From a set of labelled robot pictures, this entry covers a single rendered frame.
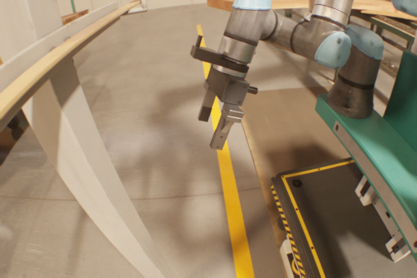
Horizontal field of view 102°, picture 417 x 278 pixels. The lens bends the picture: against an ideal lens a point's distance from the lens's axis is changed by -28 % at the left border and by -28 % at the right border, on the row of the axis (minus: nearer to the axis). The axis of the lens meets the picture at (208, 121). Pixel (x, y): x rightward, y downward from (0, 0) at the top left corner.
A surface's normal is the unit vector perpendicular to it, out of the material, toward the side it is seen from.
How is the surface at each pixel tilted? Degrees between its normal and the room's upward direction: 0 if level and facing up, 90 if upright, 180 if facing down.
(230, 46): 68
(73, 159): 90
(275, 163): 0
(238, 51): 78
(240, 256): 0
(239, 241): 0
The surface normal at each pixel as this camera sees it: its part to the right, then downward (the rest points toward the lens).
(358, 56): -0.69, 0.47
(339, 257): -0.07, -0.81
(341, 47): 0.53, 0.48
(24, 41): 0.08, 0.58
